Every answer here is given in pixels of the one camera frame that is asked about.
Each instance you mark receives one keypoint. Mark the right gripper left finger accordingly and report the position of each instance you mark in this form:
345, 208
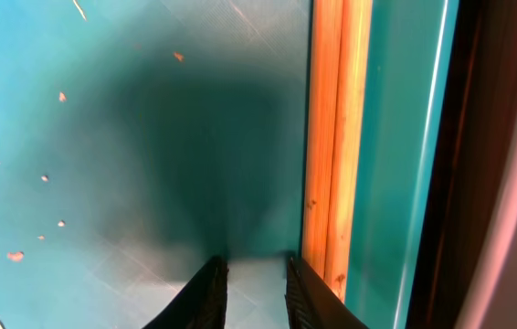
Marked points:
201, 304

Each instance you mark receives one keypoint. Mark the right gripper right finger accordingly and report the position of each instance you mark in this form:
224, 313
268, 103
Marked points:
311, 304

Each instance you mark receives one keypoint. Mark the wooden chopstick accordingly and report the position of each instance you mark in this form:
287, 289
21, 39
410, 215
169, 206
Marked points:
355, 34
326, 34

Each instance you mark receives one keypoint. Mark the grey dishwasher rack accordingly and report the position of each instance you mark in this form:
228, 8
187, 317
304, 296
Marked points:
466, 274

